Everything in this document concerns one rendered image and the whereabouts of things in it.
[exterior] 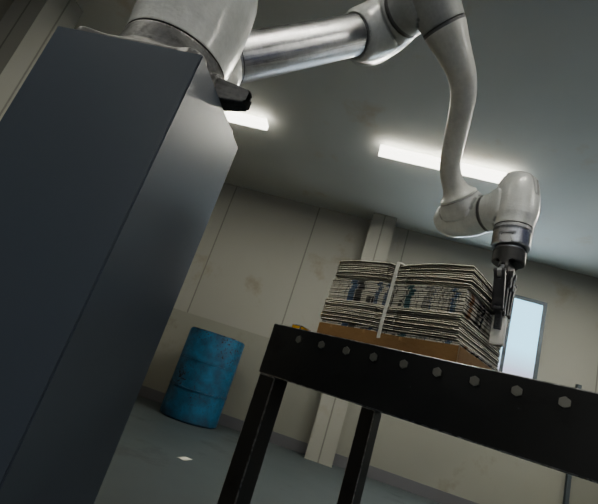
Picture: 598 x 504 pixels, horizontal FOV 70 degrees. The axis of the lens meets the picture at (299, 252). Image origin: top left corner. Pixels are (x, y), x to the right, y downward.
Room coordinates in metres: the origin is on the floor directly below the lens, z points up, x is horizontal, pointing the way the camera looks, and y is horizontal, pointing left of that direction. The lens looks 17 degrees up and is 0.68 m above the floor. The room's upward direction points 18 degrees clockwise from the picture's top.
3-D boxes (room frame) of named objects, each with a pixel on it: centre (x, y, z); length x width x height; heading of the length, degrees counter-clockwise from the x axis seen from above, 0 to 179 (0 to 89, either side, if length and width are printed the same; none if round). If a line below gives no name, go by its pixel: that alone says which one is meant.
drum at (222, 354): (4.93, 0.56, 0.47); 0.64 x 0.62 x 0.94; 80
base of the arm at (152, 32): (0.54, 0.24, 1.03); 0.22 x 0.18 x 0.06; 80
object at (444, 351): (1.02, -0.42, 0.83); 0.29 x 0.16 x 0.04; 135
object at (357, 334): (1.17, -0.27, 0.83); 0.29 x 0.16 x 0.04; 135
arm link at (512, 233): (0.96, -0.49, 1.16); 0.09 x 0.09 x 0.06
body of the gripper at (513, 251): (0.96, -0.49, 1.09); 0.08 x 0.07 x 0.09; 137
